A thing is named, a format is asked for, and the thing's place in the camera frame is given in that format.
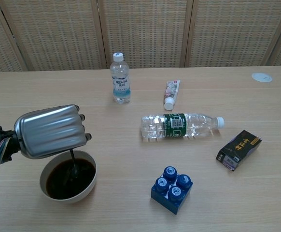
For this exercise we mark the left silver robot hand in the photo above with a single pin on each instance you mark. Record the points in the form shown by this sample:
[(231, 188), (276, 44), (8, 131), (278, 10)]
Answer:
[(51, 130)]

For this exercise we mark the black plastic spoon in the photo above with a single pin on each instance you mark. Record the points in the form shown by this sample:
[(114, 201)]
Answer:
[(72, 157)]

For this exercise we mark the white bowl of dark liquid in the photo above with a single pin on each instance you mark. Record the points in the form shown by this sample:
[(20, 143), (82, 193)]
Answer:
[(90, 191)]

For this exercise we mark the small Aquafina water bottle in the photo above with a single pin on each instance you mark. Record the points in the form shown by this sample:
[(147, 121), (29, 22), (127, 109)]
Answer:
[(121, 84)]

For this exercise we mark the clear water bottle green label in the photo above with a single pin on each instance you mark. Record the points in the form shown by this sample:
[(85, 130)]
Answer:
[(174, 125)]

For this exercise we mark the toothpaste tube with white cap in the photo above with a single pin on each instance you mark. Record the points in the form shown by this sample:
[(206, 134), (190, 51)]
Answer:
[(170, 90)]

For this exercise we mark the blue four-stud building block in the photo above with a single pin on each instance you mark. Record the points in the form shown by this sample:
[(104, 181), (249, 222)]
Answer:
[(164, 198)]

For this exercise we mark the woven folding screen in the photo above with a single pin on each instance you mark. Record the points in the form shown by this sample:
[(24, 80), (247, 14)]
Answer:
[(143, 31)]

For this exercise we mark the black box with gold print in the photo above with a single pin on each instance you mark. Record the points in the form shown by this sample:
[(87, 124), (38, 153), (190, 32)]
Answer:
[(239, 147)]

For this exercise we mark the white round table grommet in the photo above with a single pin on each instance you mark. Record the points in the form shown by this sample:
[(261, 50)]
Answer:
[(261, 77)]

